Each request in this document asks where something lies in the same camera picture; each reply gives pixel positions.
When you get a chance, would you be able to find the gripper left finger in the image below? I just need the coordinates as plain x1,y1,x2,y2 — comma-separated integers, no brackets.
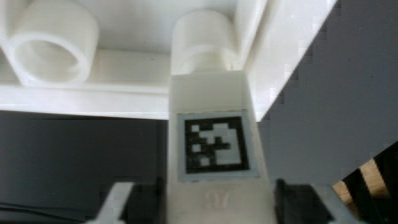
95,178,164,224

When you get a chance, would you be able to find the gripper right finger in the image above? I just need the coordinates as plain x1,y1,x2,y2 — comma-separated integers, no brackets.
274,179,358,224

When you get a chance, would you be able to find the white chair leg with tag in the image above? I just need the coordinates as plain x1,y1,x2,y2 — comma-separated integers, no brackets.
166,10,278,224

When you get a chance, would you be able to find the white chair seat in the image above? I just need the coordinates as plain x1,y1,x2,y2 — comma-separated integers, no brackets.
0,0,338,120

